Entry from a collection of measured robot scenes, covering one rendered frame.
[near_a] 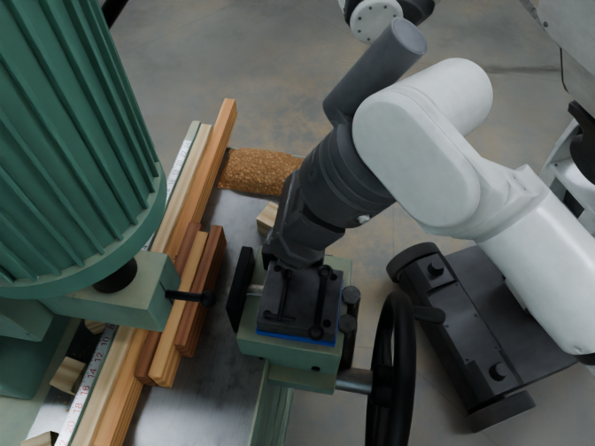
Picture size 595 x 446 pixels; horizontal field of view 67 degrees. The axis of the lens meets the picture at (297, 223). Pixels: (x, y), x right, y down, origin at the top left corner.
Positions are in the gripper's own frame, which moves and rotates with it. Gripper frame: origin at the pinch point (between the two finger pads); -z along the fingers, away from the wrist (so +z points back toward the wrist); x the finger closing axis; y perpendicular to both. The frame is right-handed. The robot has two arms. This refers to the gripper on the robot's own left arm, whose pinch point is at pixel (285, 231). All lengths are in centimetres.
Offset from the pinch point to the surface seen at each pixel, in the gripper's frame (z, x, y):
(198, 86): -129, 144, 11
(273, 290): -5.6, -5.1, -2.4
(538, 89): -44, 170, -136
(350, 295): -3.3, -2.7, -12.2
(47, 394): -39.3, -18.8, 16.3
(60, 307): -14.2, -12.6, 19.1
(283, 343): -8.0, -10.2, -6.3
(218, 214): -20.7, 11.2, 3.9
